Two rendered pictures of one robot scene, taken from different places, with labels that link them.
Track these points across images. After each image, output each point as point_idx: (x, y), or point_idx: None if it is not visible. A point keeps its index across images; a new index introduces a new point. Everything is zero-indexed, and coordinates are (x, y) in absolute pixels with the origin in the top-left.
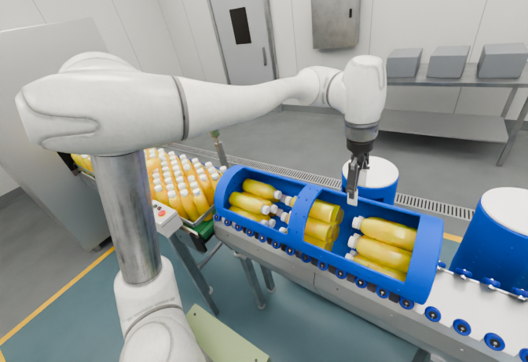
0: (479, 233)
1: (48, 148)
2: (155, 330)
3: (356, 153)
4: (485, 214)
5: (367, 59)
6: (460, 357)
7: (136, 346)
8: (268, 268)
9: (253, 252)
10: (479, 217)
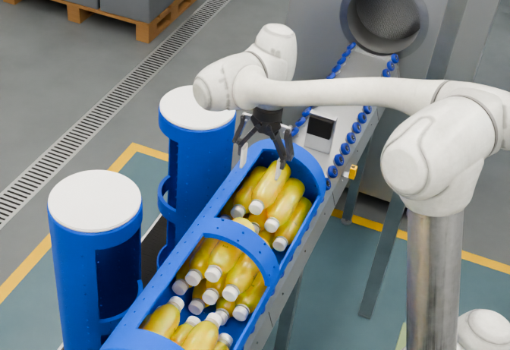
0: (202, 154)
1: None
2: (476, 320)
3: (281, 118)
4: (199, 131)
5: (285, 28)
6: (325, 220)
7: (495, 331)
8: None
9: None
10: (193, 140)
